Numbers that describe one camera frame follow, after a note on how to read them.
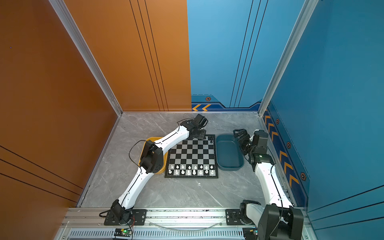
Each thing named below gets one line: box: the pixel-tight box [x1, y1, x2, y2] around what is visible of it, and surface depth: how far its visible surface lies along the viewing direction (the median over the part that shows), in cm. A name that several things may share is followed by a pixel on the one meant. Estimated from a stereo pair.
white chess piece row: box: [168, 164, 215, 175], surface depth 89 cm
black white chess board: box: [164, 134, 219, 179], surface depth 93 cm
